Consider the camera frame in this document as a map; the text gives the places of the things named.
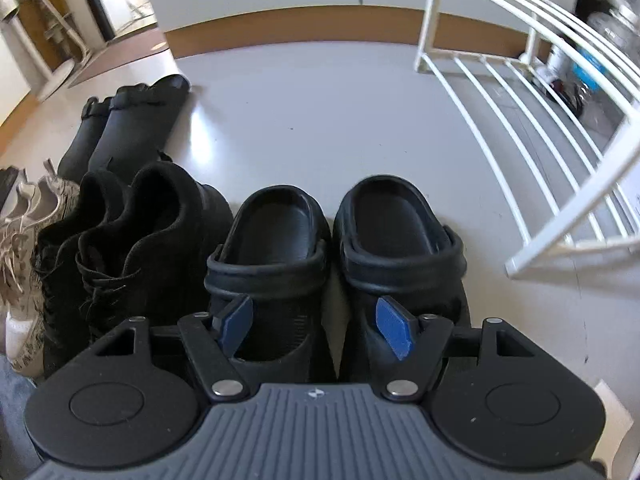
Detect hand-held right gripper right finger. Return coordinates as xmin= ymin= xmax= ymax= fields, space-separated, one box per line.
xmin=375 ymin=296 xmax=532 ymax=402

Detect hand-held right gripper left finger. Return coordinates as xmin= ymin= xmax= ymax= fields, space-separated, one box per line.
xmin=96 ymin=294 xmax=254 ymax=402

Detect black chunky strap clog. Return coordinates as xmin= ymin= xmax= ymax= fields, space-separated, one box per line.
xmin=332 ymin=175 xmax=471 ymax=386
xmin=205 ymin=185 xmax=335 ymax=386

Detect black lace-up sneaker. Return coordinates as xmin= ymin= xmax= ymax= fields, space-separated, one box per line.
xmin=75 ymin=162 xmax=233 ymax=341
xmin=32 ymin=170 xmax=136 ymax=378

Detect white shoe rack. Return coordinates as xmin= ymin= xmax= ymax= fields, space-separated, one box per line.
xmin=412 ymin=0 xmax=640 ymax=278

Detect patterned white sneaker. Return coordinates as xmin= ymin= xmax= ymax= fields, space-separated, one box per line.
xmin=7 ymin=160 xmax=81 ymax=378

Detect dark grey buckle clog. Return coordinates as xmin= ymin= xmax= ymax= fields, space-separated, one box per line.
xmin=57 ymin=96 xmax=115 ymax=181
xmin=90 ymin=74 xmax=191 ymax=171

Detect plain white sneaker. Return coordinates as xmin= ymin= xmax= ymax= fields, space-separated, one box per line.
xmin=0 ymin=180 xmax=36 ymax=311

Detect person's grey shorts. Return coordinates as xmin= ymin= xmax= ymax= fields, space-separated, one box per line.
xmin=0 ymin=355 xmax=46 ymax=466

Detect brown doormat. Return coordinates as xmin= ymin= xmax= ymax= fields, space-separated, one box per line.
xmin=67 ymin=25 xmax=173 ymax=88

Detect white standing fan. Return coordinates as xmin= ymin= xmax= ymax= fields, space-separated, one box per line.
xmin=0 ymin=0 xmax=76 ymax=103

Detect dark glass bottle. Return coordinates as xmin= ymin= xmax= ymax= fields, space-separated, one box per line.
xmin=546 ymin=42 xmax=575 ymax=83

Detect white mop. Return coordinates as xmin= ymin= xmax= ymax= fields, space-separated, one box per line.
xmin=30 ymin=0 xmax=93 ymax=68

